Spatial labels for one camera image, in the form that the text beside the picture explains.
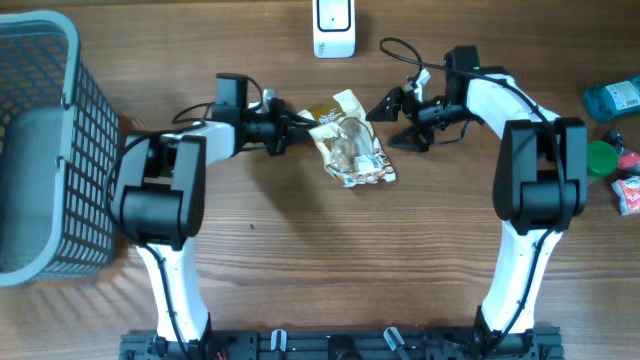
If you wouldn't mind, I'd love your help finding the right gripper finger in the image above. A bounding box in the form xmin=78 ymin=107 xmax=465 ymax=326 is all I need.
xmin=388 ymin=126 xmax=431 ymax=153
xmin=366 ymin=86 xmax=405 ymax=122

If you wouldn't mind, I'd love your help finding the brown white snack pouch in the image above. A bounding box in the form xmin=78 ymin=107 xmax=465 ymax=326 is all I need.
xmin=298 ymin=89 xmax=397 ymax=188

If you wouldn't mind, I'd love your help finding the blue mouthwash bottle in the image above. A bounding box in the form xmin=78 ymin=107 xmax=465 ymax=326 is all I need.
xmin=583 ymin=75 xmax=639 ymax=123

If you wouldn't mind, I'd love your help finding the green lid jar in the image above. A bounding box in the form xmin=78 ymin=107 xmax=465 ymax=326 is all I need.
xmin=587 ymin=141 xmax=619 ymax=179

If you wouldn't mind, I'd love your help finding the black red snack packet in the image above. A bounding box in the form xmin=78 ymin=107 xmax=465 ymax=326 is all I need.
xmin=601 ymin=128 xmax=639 ymax=176

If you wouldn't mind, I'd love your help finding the small red white carton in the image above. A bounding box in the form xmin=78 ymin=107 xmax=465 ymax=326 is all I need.
xmin=612 ymin=176 xmax=640 ymax=216

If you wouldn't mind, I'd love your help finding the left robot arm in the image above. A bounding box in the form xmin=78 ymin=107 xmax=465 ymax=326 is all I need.
xmin=103 ymin=73 xmax=317 ymax=359

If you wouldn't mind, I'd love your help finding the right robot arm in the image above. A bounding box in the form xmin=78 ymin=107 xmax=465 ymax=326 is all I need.
xmin=367 ymin=46 xmax=587 ymax=354

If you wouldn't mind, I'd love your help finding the white barcode scanner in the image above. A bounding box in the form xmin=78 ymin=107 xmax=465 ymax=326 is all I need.
xmin=312 ymin=0 xmax=356 ymax=59

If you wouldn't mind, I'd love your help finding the grey plastic mesh basket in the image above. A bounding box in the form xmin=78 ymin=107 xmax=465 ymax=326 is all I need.
xmin=1 ymin=10 xmax=121 ymax=287

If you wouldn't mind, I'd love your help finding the right black cable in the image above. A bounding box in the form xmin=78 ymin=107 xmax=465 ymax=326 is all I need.
xmin=378 ymin=37 xmax=566 ymax=351

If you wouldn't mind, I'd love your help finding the black cable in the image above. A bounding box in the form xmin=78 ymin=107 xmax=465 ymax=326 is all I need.
xmin=103 ymin=74 xmax=266 ymax=360
xmin=378 ymin=37 xmax=566 ymax=351

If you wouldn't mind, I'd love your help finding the left black cable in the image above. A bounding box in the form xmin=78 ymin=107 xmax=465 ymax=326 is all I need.
xmin=103 ymin=74 xmax=266 ymax=360

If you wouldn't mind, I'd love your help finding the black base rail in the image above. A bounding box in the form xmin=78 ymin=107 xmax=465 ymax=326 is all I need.
xmin=118 ymin=326 xmax=565 ymax=360

